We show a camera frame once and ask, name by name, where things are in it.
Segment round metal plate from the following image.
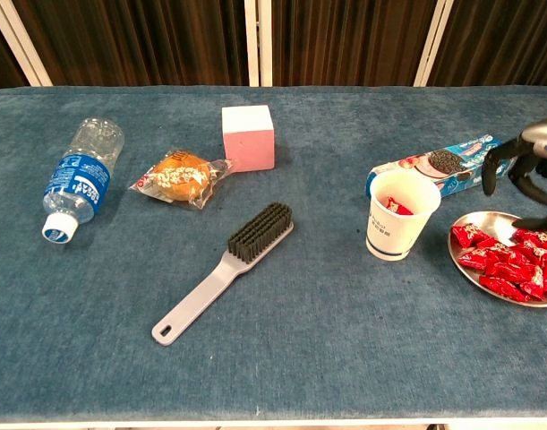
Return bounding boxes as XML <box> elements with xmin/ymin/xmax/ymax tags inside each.
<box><xmin>447</xmin><ymin>210</ymin><xmax>547</xmax><ymax>309</ymax></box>

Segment pink foam cube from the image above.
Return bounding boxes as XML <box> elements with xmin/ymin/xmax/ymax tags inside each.
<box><xmin>221</xmin><ymin>105</ymin><xmax>276</xmax><ymax>174</ymax></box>

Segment white paper cup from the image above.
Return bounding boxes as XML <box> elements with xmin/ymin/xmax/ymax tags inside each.
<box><xmin>364</xmin><ymin>168</ymin><xmax>443</xmax><ymax>262</ymax></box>

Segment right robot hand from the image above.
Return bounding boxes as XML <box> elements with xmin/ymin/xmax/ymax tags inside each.
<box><xmin>481</xmin><ymin>115</ymin><xmax>547</xmax><ymax>232</ymax></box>

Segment blue cookie box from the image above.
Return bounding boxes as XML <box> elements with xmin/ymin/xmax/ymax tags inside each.
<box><xmin>364</xmin><ymin>133</ymin><xmax>509</xmax><ymax>201</ymax></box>

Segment blue table cloth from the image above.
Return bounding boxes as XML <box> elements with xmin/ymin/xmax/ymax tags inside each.
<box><xmin>0</xmin><ymin>84</ymin><xmax>547</xmax><ymax>425</ymax></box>

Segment grey brush black bristles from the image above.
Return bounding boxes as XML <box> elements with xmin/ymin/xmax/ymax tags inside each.
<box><xmin>150</xmin><ymin>202</ymin><xmax>295</xmax><ymax>347</ymax></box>

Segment packaged bread bun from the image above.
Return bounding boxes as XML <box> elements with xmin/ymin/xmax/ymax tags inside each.
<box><xmin>128</xmin><ymin>147</ymin><xmax>235</xmax><ymax>211</ymax></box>

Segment white partition frame post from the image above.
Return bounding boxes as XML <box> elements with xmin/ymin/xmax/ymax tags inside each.
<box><xmin>259</xmin><ymin>0</ymin><xmax>274</xmax><ymax>88</ymax></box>
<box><xmin>0</xmin><ymin>0</ymin><xmax>54</xmax><ymax>87</ymax></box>
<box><xmin>244</xmin><ymin>0</ymin><xmax>261</xmax><ymax>88</ymax></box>
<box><xmin>414</xmin><ymin>0</ymin><xmax>456</xmax><ymax>88</ymax></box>

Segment clear plastic water bottle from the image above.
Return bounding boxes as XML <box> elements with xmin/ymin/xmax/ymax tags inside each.
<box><xmin>40</xmin><ymin>116</ymin><xmax>125</xmax><ymax>244</ymax></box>

